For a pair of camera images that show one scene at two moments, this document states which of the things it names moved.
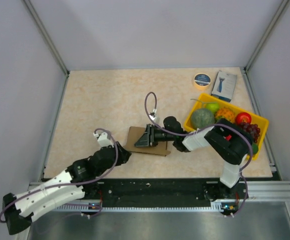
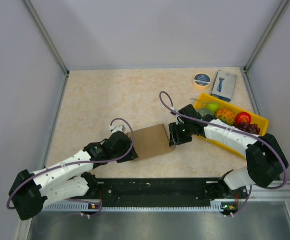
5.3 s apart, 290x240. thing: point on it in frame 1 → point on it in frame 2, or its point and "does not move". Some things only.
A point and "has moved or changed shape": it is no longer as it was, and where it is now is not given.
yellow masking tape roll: (202, 81) does not move
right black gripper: (144, 140) → (174, 129)
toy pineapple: (225, 113) does not move
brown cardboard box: (135, 133) has moved or changed shape
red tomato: (243, 117) does not move
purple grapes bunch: (253, 129) does not move
